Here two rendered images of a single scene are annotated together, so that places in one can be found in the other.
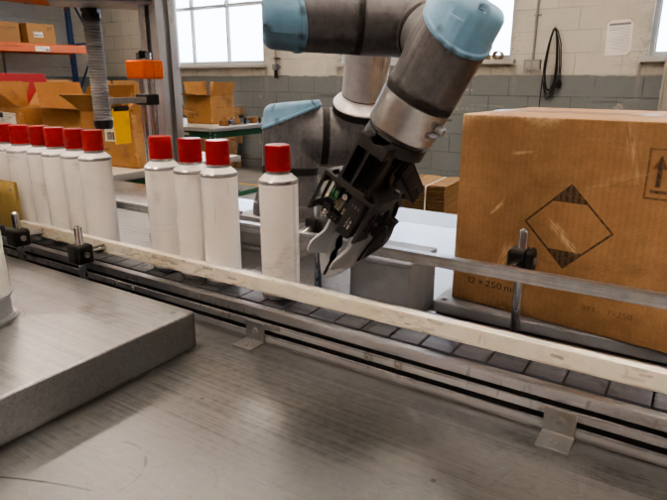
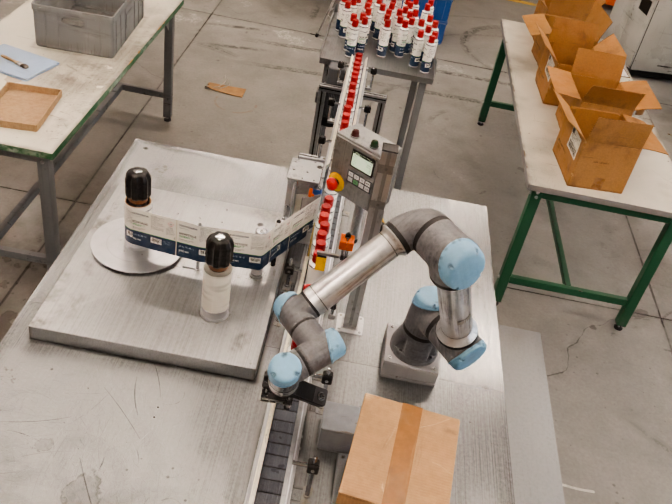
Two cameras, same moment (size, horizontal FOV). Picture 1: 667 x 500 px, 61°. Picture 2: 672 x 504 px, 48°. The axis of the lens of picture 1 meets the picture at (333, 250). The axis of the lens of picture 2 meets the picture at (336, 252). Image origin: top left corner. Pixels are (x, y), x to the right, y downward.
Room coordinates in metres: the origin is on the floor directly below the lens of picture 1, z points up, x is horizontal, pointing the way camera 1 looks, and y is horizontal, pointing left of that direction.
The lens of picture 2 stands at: (-0.03, -1.17, 2.50)
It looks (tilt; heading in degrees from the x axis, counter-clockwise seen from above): 37 degrees down; 56
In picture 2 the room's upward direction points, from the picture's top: 11 degrees clockwise
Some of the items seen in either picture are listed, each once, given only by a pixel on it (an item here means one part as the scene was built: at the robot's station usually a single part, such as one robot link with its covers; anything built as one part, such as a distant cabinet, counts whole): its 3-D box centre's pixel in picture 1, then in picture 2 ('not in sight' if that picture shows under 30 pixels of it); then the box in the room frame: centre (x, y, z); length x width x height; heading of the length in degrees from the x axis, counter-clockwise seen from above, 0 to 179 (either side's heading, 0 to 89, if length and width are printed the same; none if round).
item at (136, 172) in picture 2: not in sight; (138, 208); (0.51, 0.82, 1.04); 0.09 x 0.09 x 0.29
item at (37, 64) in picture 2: not in sight; (14, 62); (0.36, 2.42, 0.81); 0.32 x 0.24 x 0.01; 132
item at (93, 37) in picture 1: (97, 70); (357, 214); (1.09, 0.43, 1.18); 0.04 x 0.04 x 0.21
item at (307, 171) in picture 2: not in sight; (305, 170); (1.07, 0.76, 1.14); 0.14 x 0.11 x 0.01; 57
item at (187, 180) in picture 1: (194, 207); not in sight; (0.82, 0.21, 0.98); 0.05 x 0.05 x 0.20
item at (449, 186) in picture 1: (419, 196); not in sight; (4.98, -0.76, 0.16); 0.65 x 0.54 x 0.32; 61
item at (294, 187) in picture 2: not in sight; (302, 202); (1.07, 0.75, 1.01); 0.14 x 0.13 x 0.26; 57
